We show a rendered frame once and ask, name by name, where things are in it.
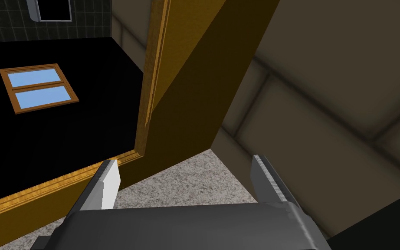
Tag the wooden framed window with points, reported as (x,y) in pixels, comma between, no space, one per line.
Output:
(38,88)

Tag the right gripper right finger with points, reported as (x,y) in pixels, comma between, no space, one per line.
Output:
(268,184)

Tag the brown wooden door leaf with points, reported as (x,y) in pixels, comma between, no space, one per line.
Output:
(189,100)

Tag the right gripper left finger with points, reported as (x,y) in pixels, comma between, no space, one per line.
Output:
(104,189)

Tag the white framed dark mirror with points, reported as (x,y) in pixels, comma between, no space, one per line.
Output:
(50,9)

